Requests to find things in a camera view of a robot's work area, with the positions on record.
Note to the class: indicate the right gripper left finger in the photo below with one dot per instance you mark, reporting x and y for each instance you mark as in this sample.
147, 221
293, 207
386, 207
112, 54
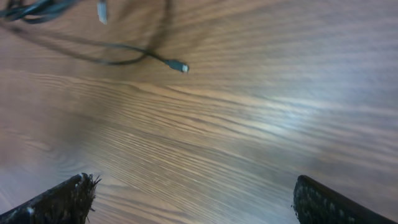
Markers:
66, 203

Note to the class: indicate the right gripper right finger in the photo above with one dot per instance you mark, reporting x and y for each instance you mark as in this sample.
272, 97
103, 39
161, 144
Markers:
315, 203

